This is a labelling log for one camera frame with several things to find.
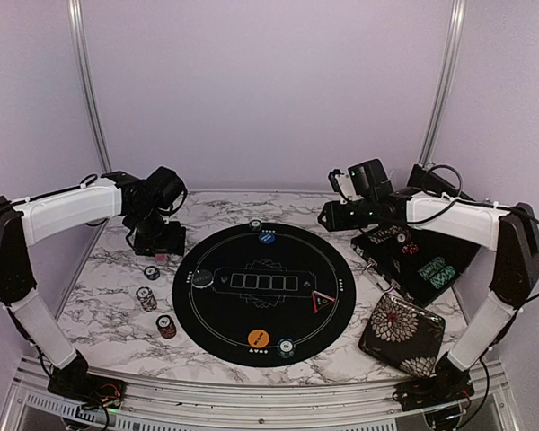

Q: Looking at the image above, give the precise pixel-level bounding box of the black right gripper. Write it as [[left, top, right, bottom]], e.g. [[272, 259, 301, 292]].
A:
[[318, 197, 376, 232]]

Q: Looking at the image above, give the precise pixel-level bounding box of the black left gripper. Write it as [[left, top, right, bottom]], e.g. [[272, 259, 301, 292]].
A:
[[128, 207, 186, 257]]

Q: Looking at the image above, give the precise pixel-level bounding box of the green poker chip stack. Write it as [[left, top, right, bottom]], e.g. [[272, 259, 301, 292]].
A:
[[143, 266, 161, 281]]

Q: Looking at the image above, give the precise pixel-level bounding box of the black white poker chip stack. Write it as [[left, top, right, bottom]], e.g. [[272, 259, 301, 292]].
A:
[[136, 286, 157, 312]]

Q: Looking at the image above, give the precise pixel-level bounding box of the blue small blind button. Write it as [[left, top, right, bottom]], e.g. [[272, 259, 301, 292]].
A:
[[258, 233, 276, 245]]

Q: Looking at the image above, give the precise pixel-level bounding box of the red triangular marker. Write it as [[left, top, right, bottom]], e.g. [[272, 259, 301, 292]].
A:
[[312, 291, 336, 313]]

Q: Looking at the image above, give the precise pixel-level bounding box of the green fifty poker chip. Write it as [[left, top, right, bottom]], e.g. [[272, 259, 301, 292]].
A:
[[249, 220, 261, 232]]

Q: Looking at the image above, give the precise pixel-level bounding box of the orange big blind button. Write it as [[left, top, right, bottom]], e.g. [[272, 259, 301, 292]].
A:
[[247, 329, 270, 349]]

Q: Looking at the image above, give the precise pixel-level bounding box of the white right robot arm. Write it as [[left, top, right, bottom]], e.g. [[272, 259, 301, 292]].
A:
[[318, 159, 539, 409]]

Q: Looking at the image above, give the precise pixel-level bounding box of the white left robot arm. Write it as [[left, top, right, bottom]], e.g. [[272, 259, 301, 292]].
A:
[[0, 166, 188, 402]]

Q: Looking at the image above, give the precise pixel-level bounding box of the black poker chip case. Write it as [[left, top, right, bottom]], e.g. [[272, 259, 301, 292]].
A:
[[350, 163, 499, 308]]

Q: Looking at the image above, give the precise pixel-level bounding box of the silver dealer button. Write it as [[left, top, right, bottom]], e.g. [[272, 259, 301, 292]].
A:
[[191, 269, 215, 290]]

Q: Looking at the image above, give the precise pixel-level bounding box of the red poker chip stack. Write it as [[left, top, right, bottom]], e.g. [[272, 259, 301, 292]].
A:
[[155, 314, 177, 339]]

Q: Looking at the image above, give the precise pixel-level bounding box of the floral fabric pouch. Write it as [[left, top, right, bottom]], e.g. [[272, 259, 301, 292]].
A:
[[358, 294, 446, 378]]

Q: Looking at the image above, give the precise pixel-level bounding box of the round black poker mat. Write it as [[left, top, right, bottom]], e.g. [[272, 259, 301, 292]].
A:
[[172, 222, 357, 368]]

